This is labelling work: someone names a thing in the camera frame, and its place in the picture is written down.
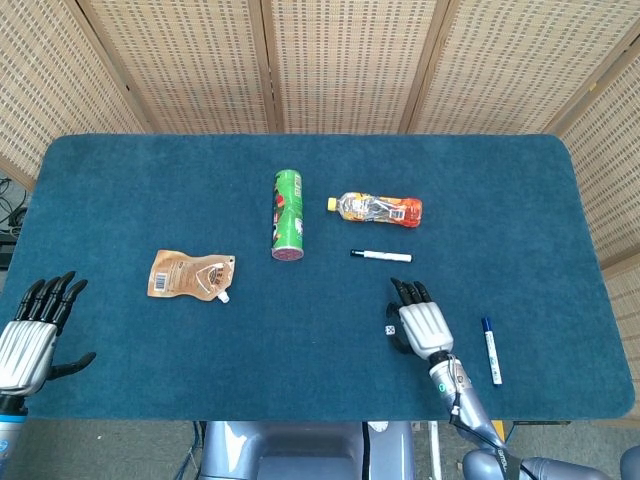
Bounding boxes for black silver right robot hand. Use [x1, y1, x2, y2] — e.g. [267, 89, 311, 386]
[383, 277, 455, 360]

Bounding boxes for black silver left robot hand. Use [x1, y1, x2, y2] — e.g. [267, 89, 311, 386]
[0, 270, 97, 399]

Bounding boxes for white marker with blue cap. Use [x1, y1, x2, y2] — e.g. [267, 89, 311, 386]
[481, 316, 504, 387]

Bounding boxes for white marker with black cap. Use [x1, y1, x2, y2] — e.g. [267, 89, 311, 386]
[350, 248, 413, 264]

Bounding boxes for white pole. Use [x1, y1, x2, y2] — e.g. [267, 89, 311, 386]
[427, 421, 442, 480]

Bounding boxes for crushed orange label plastic bottle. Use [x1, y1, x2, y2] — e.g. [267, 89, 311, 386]
[327, 190, 424, 229]

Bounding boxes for blue carpet table mat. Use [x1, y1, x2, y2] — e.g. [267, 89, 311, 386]
[0, 133, 637, 422]

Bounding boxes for grey robot torso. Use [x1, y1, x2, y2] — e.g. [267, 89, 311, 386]
[199, 420, 416, 480]

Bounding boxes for brown spout pouch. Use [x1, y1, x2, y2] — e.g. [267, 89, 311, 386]
[146, 249, 237, 305]

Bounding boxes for green chip can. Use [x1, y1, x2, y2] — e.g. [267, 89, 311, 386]
[271, 169, 306, 263]

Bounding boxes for woven bamboo folding screen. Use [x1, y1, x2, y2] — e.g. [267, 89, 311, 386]
[0, 0, 640, 351]

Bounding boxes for right arm wrist cable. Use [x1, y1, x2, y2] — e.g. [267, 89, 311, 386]
[446, 353, 534, 480]

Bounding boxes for black cable bundle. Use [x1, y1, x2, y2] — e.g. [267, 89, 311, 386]
[0, 177, 29, 236]

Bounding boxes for blue cable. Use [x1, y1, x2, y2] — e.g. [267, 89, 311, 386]
[182, 422, 202, 480]

